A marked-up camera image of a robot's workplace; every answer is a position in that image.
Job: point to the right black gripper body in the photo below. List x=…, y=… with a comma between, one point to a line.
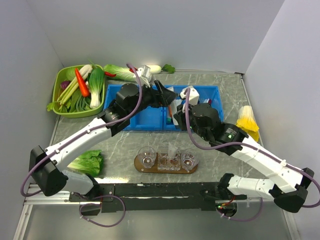
x=182, y=117

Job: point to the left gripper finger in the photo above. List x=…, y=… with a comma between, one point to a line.
x=168, y=97
x=161, y=89

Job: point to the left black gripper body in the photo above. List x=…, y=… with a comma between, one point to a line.
x=148, y=98

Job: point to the white toothpaste tube blue cap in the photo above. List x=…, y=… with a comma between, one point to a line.
x=173, y=107

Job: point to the white red toothpaste tube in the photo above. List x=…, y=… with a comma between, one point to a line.
x=173, y=152

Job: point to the clear plastic cup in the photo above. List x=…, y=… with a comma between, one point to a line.
x=147, y=156
x=189, y=159

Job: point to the clear square organizer tray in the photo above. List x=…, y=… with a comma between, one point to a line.
x=164, y=163

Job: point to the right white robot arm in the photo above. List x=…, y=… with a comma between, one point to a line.
x=284, y=184

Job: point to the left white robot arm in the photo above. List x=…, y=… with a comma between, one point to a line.
x=48, y=167

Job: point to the orange toothpaste tube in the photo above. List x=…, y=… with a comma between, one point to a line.
x=169, y=111

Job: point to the brown wooden oval tray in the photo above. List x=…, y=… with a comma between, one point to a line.
x=139, y=167

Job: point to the left blue storage bin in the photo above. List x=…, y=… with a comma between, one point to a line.
x=150, y=119

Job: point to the blue storage bin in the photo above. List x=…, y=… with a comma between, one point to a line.
x=205, y=92
x=150, y=119

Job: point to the white radish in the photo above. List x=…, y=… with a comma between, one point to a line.
x=156, y=69

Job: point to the right blue storage bin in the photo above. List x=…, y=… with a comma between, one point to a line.
x=205, y=92

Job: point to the napa cabbage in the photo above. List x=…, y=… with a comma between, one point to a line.
x=122, y=73

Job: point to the red chili pepper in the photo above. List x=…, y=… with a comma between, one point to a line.
x=108, y=74

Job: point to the bok choy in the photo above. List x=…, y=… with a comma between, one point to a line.
x=96, y=81

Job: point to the orange carrot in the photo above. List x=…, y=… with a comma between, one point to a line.
x=81, y=84

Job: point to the yellow baby cabbage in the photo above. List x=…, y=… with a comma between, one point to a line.
x=247, y=123

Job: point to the white green leek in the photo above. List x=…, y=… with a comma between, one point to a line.
x=73, y=85

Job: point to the green bean bunch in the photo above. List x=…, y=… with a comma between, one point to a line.
x=76, y=103

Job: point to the purple onion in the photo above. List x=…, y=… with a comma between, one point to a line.
x=64, y=84

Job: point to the green lettuce head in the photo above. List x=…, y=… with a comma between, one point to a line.
x=90, y=162

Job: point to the green plastic basket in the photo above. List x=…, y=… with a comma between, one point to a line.
x=54, y=105

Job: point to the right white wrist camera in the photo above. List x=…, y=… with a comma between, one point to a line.
x=193, y=95

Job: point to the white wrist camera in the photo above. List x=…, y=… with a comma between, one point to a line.
x=193, y=95
x=145, y=76

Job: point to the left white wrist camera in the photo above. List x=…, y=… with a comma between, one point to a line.
x=145, y=76

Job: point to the black base frame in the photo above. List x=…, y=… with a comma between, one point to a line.
x=157, y=196

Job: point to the aluminium rail frame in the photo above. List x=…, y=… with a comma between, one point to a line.
x=60, y=198

